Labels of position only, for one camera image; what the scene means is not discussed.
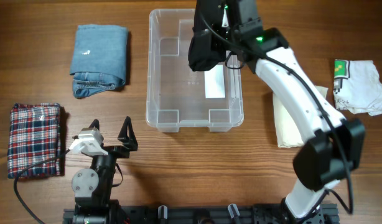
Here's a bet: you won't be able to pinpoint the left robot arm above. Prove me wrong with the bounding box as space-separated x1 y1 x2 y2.
63 116 138 224

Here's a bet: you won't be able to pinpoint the folded red plaid shirt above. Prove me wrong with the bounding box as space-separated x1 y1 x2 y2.
7 103 61 179

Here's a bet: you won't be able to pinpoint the white label in bin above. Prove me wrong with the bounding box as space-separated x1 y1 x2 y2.
204 65 225 99

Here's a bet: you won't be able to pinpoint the folded blue denim jeans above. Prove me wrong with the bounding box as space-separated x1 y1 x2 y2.
70 24 128 99

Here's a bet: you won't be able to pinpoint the clear plastic storage bin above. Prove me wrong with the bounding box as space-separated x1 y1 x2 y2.
146 9 244 132

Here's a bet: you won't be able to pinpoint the black garment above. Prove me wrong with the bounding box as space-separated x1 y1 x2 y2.
188 0 226 72

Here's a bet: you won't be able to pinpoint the right black cable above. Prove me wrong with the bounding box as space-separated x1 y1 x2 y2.
198 12 355 215

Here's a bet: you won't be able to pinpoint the black cable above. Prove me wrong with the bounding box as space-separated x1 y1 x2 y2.
12 148 71 224
198 12 355 215

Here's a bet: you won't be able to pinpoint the left black cable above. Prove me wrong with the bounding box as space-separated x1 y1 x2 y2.
12 148 71 224

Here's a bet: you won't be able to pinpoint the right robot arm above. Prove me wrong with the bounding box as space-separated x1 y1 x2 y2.
198 1 365 223

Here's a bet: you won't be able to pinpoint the cream cloth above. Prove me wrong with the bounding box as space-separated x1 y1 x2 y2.
272 85 329 149

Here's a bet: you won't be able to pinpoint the white printed t-shirt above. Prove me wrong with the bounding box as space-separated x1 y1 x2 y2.
333 59 382 116

